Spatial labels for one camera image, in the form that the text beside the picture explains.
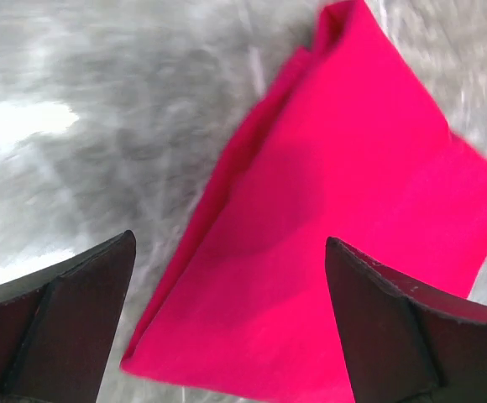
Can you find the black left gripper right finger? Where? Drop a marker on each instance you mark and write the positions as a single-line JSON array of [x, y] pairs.
[[403, 340]]

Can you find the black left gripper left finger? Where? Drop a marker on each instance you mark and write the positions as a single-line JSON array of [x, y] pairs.
[[57, 325]]

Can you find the bright red t shirt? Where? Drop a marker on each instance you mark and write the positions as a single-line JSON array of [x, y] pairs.
[[347, 143]]

